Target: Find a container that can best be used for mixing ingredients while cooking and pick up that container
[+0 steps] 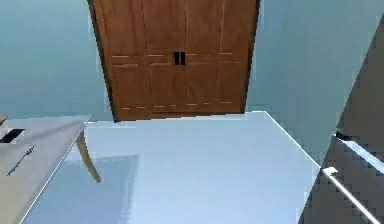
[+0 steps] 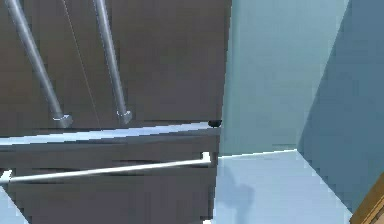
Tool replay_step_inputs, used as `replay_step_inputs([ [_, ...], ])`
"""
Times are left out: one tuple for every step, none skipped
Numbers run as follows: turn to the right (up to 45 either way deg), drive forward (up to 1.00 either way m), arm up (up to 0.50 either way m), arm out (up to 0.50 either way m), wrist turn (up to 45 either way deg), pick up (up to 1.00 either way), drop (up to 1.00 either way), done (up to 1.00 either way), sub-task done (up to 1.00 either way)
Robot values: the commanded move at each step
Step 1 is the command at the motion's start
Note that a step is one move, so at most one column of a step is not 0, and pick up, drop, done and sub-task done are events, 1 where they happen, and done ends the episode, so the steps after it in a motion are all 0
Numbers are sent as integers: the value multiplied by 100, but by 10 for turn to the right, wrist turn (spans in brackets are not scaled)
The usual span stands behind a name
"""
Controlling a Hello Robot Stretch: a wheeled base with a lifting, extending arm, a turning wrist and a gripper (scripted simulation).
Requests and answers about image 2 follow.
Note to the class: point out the dark brown fridge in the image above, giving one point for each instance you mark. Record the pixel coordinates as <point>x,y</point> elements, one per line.
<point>166,66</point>

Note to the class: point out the wooden furniture corner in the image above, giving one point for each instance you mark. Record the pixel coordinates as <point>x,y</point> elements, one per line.
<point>371,206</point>

